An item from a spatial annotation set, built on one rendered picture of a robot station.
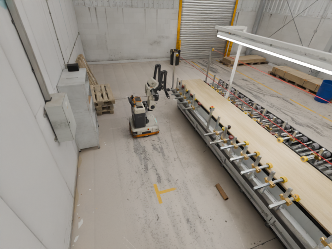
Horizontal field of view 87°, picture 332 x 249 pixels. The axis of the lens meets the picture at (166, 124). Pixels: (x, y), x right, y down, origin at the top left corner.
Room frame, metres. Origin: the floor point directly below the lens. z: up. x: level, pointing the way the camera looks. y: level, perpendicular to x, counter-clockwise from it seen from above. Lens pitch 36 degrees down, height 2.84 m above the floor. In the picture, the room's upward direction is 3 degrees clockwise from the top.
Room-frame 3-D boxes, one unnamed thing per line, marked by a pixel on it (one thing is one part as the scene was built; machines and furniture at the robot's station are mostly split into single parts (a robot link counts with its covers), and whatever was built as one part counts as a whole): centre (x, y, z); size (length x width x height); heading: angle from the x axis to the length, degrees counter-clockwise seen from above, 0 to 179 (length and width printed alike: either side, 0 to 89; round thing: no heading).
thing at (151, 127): (3.65, 0.57, 0.16); 0.67 x 0.64 x 0.25; 110
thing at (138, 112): (3.62, 0.66, 0.59); 0.55 x 0.34 x 0.83; 20
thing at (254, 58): (10.34, -4.24, 0.23); 2.41 x 0.77 x 0.17; 112
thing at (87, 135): (3.23, 1.83, 0.78); 0.90 x 0.45 x 1.55; 20
